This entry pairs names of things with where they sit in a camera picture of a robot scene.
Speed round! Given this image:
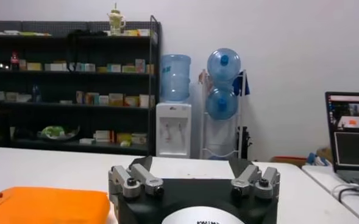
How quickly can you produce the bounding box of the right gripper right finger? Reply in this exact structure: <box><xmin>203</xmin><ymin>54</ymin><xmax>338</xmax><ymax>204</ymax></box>
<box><xmin>228</xmin><ymin>157</ymin><xmax>281</xmax><ymax>200</ymax></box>

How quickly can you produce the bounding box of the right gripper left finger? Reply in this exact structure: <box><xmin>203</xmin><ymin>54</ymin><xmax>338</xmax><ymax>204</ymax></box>
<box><xmin>108</xmin><ymin>155</ymin><xmax>165</xmax><ymax>198</ymax></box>

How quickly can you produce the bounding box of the orange t-shirt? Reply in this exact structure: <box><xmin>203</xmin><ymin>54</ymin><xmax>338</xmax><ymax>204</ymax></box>
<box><xmin>0</xmin><ymin>186</ymin><xmax>112</xmax><ymax>224</ymax></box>

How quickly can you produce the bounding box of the red trimmed cardboard box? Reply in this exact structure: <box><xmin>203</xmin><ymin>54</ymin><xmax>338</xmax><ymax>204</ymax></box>
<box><xmin>272</xmin><ymin>155</ymin><xmax>308</xmax><ymax>168</ymax></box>

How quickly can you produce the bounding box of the black tripod stand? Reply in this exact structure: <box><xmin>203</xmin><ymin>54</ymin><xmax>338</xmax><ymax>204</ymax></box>
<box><xmin>236</xmin><ymin>126</ymin><xmax>253</xmax><ymax>160</ymax></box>

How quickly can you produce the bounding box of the white red carton box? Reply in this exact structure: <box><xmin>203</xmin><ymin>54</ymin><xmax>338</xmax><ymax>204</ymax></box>
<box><xmin>93</xmin><ymin>130</ymin><xmax>115</xmax><ymax>143</ymax></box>

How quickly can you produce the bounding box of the blue white bag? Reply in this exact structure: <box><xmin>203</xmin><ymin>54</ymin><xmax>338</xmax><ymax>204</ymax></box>
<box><xmin>307</xmin><ymin>152</ymin><xmax>328</xmax><ymax>167</ymax></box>

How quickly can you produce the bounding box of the white side table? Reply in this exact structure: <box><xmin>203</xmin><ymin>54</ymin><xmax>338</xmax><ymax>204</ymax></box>
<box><xmin>302</xmin><ymin>164</ymin><xmax>359</xmax><ymax>224</ymax></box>

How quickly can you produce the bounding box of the white water dispenser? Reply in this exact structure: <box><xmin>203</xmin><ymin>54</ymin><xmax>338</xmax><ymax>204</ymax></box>
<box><xmin>155</xmin><ymin>102</ymin><xmax>193</xmax><ymax>159</ymax></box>

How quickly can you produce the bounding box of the white jug rack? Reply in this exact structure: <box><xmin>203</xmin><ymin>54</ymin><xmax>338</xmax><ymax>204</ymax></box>
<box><xmin>199</xmin><ymin>68</ymin><xmax>249</xmax><ymax>161</ymax></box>

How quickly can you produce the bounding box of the bowl of green packets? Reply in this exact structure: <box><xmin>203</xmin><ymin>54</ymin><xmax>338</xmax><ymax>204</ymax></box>
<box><xmin>38</xmin><ymin>124</ymin><xmax>81</xmax><ymax>141</ymax></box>

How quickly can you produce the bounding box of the grey laptop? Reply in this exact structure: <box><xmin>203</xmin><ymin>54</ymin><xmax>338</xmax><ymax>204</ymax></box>
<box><xmin>324</xmin><ymin>91</ymin><xmax>359</xmax><ymax>200</ymax></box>

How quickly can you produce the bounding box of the dark blue cloth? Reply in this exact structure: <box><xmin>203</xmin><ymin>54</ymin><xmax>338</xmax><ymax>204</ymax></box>
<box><xmin>232</xmin><ymin>70</ymin><xmax>251</xmax><ymax>97</ymax></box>

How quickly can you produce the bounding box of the black shelf unit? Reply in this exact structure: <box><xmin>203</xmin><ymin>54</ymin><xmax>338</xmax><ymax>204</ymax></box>
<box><xmin>0</xmin><ymin>15</ymin><xmax>162</xmax><ymax>156</ymax></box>

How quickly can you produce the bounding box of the labelled blue water jug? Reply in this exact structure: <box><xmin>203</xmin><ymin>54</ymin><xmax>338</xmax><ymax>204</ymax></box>
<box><xmin>160</xmin><ymin>54</ymin><xmax>192</xmax><ymax>103</ymax></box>

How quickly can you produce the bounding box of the pink print box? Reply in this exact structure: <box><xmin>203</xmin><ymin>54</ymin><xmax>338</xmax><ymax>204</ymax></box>
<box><xmin>135</xmin><ymin>58</ymin><xmax>146</xmax><ymax>74</ymax></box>

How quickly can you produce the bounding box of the beige rag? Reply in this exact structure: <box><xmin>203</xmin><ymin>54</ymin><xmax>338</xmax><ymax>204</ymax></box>
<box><xmin>198</xmin><ymin>71</ymin><xmax>210</xmax><ymax>92</ymax></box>

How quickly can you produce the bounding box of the dark blue bottle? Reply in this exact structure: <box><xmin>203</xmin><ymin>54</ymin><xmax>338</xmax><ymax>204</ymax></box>
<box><xmin>31</xmin><ymin>84</ymin><xmax>42</xmax><ymax>103</ymax></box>

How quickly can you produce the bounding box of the cream ceramic jug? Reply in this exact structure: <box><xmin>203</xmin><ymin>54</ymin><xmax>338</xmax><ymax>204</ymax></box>
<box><xmin>107</xmin><ymin>2</ymin><xmax>127</xmax><ymax>37</ymax></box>

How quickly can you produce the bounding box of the cola bottle red cap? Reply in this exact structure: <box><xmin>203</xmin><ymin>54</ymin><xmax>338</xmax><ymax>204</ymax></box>
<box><xmin>10</xmin><ymin>51</ymin><xmax>20</xmax><ymax>71</ymax></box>

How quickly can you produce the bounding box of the laptop charging cable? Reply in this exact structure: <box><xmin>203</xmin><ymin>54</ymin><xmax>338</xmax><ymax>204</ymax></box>
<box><xmin>331</xmin><ymin>182</ymin><xmax>359</xmax><ymax>203</ymax></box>

